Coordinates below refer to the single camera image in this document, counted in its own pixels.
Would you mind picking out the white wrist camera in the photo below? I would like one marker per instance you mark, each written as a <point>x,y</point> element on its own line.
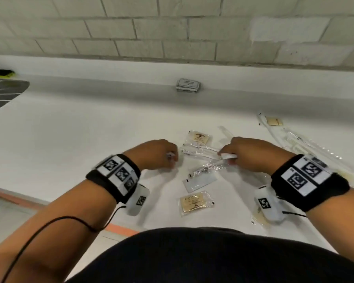
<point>138,198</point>
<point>268,204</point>

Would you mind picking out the person's left hand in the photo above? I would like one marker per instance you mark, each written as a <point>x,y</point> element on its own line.
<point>153,154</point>

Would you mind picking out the stack of grey packets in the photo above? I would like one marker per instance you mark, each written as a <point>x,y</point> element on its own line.
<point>188,85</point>

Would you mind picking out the yellow and black object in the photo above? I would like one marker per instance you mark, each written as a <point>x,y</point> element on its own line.
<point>2,73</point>

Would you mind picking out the dark striped mat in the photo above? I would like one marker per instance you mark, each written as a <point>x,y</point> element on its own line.
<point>1,94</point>

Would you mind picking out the person's left forearm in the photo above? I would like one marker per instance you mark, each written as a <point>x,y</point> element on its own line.
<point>56,232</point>

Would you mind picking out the person's right fingers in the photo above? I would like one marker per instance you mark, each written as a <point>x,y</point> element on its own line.
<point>227,150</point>

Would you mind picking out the small tan sachet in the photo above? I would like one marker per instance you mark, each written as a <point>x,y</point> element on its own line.
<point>274,121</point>

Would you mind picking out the clear white toothbrush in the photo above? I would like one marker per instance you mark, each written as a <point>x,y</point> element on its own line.
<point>200,151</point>

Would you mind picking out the person's right hand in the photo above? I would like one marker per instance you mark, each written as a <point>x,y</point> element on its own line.
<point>253,156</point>

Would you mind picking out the long clear wrapped stick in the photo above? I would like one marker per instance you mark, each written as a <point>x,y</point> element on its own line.
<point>270,129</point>

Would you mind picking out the tan sachet in clear wrap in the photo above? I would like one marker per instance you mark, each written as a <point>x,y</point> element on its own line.
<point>194,202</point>

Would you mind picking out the clear packet with tan label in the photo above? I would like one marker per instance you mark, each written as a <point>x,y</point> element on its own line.
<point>199,138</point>

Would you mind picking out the white flat sachet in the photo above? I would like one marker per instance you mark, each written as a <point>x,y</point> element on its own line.
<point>199,182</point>

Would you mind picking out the person's right forearm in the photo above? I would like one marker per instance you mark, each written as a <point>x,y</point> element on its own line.
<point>339,223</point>

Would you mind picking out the black marker wristband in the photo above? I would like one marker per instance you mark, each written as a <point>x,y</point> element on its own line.
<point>118,176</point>
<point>306,182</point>

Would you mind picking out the person's black shirt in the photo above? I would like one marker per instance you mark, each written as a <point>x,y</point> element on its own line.
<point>218,259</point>

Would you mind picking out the crinkled clear wrapper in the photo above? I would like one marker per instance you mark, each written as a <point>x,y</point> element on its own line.
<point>205,169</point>

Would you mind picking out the person's left fingers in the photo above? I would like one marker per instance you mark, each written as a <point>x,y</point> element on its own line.
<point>173,157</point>

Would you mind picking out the long clear wrapped toothbrush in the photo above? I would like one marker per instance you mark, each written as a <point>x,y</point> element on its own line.
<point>312,144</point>

